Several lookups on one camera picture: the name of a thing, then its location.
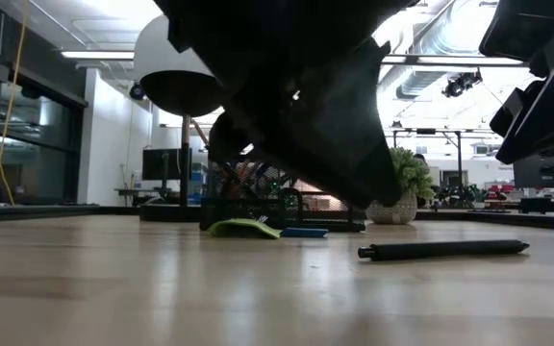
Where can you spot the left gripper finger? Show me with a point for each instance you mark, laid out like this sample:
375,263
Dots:
334,144

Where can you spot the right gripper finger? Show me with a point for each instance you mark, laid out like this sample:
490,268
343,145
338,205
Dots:
517,110
551,130

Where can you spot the blue eraser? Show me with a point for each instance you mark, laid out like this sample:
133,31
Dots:
306,232

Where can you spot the green sticky note pad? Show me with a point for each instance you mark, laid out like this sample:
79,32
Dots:
245,227

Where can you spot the black scale pen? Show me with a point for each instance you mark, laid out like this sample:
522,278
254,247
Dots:
450,249

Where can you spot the black mesh desk organizer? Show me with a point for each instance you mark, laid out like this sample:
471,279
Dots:
238,214

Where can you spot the background wide black monitor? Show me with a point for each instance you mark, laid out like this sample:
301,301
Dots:
541,170

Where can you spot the black ceiling spotlight cluster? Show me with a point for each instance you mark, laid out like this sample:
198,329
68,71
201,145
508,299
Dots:
462,82

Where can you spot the artificial green potted plant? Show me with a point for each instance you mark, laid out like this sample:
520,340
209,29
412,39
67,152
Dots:
416,173

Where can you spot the white globe desk lamp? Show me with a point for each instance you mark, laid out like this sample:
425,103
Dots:
161,57

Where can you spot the background monitor on stand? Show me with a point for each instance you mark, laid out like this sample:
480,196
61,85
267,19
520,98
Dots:
161,163

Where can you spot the black background rig frame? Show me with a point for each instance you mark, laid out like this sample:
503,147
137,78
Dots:
426,130

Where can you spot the silver ceiling air duct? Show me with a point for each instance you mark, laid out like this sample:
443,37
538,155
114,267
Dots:
421,84

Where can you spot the black aluminium table frame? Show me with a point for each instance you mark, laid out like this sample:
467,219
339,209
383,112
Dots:
41,210

